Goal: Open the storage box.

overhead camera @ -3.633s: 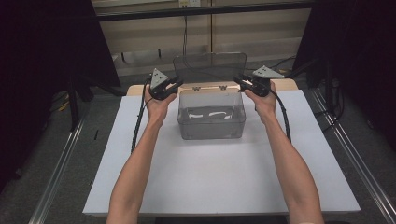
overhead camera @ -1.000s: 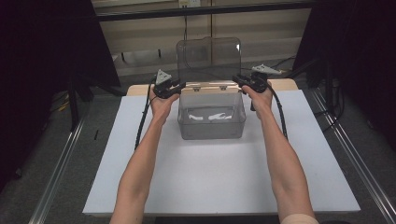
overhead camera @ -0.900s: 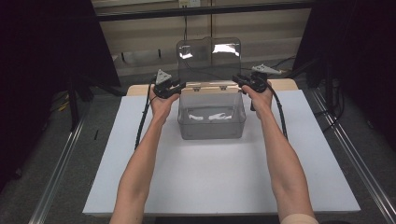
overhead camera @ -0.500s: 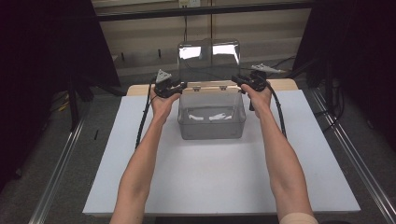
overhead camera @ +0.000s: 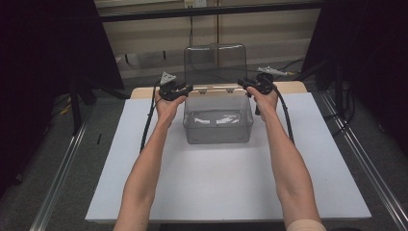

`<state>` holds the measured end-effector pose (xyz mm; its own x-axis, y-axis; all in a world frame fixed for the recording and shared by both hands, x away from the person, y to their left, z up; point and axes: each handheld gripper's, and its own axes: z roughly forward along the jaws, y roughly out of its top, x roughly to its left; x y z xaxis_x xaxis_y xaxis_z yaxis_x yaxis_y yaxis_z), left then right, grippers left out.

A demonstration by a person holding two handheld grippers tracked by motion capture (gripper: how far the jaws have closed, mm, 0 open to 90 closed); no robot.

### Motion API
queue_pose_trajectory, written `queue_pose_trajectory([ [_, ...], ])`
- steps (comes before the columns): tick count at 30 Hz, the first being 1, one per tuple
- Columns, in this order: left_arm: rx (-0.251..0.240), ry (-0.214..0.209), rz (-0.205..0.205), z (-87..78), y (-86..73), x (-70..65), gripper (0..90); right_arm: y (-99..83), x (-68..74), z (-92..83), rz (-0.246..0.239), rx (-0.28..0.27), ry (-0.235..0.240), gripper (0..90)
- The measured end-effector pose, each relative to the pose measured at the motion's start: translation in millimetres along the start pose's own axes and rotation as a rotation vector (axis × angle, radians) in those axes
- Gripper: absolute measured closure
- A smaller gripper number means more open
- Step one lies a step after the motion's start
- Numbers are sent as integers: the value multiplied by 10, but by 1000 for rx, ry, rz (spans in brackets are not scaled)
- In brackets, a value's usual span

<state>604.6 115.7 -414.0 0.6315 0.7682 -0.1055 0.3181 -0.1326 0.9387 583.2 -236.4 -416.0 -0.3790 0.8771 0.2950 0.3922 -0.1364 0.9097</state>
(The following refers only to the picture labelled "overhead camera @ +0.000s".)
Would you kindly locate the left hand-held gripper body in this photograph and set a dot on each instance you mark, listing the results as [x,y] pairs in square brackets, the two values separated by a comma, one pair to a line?
[168,88]

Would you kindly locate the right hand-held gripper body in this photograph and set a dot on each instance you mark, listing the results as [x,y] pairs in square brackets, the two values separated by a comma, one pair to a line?
[264,82]

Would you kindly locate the clear plastic box lid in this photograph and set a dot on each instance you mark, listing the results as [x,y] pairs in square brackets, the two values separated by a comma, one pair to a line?
[215,64]

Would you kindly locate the clear plastic box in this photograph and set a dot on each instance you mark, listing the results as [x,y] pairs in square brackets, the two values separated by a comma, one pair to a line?
[218,131]

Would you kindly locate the person's right hand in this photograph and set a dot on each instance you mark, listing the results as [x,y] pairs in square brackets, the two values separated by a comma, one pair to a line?
[266,102]

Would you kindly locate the person's left hand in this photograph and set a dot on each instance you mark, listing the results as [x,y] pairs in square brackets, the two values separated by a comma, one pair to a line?
[168,109]

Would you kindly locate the wooden table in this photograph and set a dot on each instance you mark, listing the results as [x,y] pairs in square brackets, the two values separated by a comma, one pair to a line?
[141,93]

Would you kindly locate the black crossbar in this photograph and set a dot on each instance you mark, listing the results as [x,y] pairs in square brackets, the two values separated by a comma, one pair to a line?
[208,11]

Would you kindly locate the small black stick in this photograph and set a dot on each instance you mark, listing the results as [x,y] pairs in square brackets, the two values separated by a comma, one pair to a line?
[99,139]

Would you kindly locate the black metal stand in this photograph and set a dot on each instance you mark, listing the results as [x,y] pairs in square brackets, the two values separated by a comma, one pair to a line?
[76,109]

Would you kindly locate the white table mat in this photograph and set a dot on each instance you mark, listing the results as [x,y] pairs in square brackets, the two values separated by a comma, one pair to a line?
[218,186]

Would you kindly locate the black curtain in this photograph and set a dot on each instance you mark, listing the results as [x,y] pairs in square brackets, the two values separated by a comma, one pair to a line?
[369,48]
[48,64]

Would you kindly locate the white wall outlet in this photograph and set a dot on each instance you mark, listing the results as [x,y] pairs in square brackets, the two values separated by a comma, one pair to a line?
[195,3]

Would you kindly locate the aluminium rail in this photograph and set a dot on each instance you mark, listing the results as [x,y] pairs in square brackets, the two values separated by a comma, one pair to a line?
[369,160]
[59,179]

